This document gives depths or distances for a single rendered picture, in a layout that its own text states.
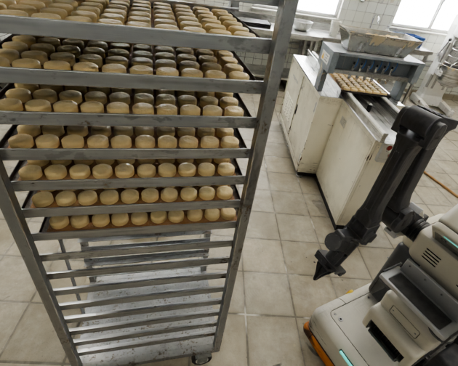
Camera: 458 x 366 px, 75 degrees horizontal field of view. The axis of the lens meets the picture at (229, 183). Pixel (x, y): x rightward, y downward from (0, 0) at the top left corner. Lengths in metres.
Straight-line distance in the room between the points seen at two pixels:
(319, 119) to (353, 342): 1.73
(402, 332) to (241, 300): 0.90
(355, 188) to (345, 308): 0.89
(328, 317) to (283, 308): 0.37
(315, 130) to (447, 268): 1.81
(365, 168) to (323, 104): 0.73
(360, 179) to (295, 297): 0.91
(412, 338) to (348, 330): 0.36
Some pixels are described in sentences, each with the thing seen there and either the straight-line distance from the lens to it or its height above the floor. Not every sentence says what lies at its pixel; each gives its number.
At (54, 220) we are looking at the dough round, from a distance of 1.02.
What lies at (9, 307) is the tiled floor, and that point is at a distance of 2.11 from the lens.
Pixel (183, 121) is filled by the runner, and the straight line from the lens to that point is 0.73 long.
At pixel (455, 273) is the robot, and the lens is 1.21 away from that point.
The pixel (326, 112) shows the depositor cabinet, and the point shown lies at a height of 0.70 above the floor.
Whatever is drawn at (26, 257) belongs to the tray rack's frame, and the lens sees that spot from 1.02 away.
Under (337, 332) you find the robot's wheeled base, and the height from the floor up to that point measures 0.28.
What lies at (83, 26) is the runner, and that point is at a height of 1.51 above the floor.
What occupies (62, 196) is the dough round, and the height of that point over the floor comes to 1.06.
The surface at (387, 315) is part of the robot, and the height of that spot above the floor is 0.58.
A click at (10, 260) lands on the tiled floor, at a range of 2.33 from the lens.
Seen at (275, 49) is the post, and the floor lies 1.50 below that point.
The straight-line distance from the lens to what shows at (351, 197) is 2.35.
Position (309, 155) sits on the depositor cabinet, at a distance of 2.88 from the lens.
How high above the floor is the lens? 1.64
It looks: 37 degrees down
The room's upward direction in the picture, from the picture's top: 9 degrees clockwise
